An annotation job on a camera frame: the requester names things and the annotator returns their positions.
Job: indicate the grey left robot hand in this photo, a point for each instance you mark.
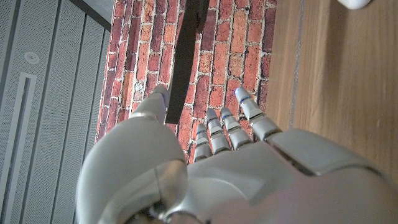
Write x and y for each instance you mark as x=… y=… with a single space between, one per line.
x=217 y=186

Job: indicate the white airpods case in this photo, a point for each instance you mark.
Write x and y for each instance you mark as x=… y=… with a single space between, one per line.
x=354 y=3

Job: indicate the red brick printed backdrop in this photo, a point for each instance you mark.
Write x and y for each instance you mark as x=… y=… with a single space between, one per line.
x=192 y=62

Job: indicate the long ceiling vent slot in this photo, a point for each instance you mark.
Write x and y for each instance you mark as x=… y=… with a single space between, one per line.
x=15 y=149

